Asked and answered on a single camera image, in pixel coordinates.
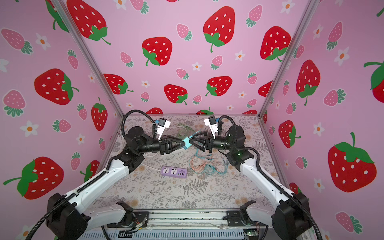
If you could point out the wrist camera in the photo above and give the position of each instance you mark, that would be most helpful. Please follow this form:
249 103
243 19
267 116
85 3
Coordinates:
212 123
161 125

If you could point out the aluminium corner post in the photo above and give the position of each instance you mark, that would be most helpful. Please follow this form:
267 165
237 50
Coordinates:
296 38
79 40

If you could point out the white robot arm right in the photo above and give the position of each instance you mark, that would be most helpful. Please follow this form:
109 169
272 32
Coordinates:
291 216

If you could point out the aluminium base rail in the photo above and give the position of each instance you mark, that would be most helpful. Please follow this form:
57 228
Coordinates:
197 224

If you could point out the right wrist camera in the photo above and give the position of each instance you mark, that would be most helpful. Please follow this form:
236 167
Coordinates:
212 123

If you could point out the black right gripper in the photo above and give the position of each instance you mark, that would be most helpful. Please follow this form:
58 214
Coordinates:
208 144

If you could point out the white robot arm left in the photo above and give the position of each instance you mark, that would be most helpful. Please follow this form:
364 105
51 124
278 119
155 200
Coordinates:
67 215

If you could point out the purple power strip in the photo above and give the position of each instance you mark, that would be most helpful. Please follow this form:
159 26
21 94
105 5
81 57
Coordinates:
174 172

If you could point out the aluminium corner post right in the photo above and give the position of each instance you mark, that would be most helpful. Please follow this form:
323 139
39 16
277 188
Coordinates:
296 38

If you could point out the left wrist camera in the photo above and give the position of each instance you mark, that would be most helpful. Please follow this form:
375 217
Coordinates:
161 125

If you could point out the aluminium corner post left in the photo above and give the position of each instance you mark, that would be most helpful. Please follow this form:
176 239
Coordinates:
79 40

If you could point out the teal charger plug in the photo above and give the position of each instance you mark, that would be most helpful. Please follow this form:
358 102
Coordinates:
187 143

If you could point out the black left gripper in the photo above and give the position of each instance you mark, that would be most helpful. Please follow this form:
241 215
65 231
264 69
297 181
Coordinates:
163 146

